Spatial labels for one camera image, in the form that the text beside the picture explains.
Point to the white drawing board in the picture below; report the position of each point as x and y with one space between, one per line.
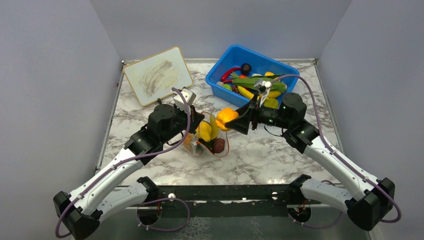
154 77

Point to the yellow toy starfruit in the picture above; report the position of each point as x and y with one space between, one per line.
271 103

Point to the green leafy vegetable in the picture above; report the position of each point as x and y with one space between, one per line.
249 82

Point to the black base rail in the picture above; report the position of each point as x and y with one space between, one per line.
214 201

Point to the red toy grapes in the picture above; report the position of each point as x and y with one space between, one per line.
235 89

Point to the small yellow toy fruit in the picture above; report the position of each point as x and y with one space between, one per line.
269 74

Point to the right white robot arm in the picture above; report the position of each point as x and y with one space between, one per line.
365 198

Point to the dark purple passion fruit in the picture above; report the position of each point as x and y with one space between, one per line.
218 145

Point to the orange toy bell pepper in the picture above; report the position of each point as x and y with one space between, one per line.
224 116

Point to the clear orange zip bag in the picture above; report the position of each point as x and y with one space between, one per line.
221 134

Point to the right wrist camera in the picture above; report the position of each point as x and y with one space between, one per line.
263 88

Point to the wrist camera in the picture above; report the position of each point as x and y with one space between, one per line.
263 88
184 98

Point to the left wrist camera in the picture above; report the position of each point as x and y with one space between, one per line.
184 98

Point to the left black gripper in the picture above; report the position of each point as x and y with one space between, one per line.
195 119

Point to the dark round plum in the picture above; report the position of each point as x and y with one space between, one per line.
245 69

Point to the green toy lime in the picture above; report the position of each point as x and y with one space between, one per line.
228 87

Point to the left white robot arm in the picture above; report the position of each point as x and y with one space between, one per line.
81 211

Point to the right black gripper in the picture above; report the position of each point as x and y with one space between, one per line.
242 123

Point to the yellow toy banana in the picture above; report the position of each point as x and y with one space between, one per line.
214 128
249 95

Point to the red toy chili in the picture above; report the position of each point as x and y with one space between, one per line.
226 76

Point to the blue plastic bin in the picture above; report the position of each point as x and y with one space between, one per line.
235 56

